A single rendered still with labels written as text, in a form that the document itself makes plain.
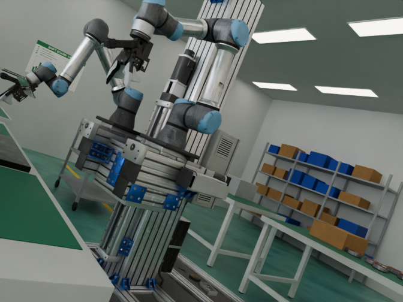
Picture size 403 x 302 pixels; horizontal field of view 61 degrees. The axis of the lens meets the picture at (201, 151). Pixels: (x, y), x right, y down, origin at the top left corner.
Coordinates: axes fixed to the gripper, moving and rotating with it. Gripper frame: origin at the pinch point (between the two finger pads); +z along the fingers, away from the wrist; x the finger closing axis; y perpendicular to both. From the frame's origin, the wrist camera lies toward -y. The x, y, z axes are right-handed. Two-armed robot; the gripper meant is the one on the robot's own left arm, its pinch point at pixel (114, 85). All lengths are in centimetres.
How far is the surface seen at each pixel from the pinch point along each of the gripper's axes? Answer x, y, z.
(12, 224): -36, -28, 40
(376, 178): 116, 618, -74
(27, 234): -41, -27, 40
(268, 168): 354, 630, -25
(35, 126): 548, 172, 72
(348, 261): -24, 210, 42
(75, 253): -48, -18, 40
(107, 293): -61, -17, 42
